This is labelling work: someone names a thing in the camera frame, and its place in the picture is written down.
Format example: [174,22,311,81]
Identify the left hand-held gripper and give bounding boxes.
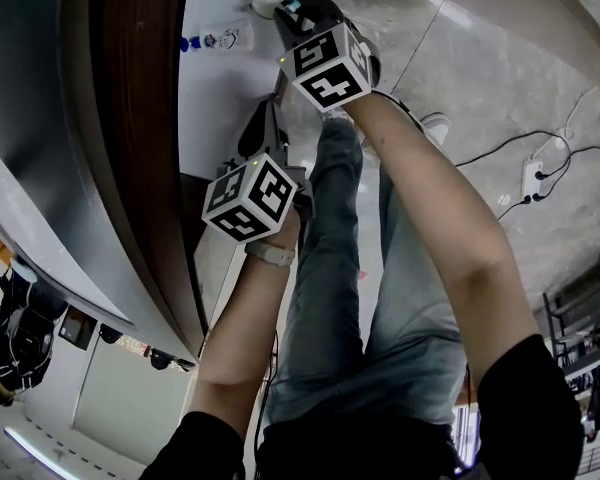
[202,99,315,245]

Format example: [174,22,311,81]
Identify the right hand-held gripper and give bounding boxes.
[273,0,382,113]

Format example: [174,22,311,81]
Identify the blue capped tube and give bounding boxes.
[180,21,256,53]

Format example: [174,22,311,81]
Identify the person's right forearm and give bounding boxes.
[342,90,541,369]

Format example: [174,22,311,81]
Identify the person's left forearm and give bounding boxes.
[187,212,301,429]

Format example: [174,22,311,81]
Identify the white sink basin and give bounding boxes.
[0,135,134,327]

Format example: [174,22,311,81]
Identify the white wristband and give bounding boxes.
[244,241,297,268]

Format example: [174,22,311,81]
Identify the wooden vanity cabinet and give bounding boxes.
[89,0,326,364]

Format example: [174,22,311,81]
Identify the person's right white shoe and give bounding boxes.
[419,112,451,144]

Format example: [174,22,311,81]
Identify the person's grey jeans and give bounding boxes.
[262,117,469,429]

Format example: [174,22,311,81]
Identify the white power strip with plugs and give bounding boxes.
[522,155,546,202]

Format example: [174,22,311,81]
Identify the person's black shirt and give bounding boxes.
[139,335,586,480]

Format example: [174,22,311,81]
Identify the black metal rack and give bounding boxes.
[542,252,600,369]

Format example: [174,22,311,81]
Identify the black power cable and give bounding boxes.
[454,130,600,219]

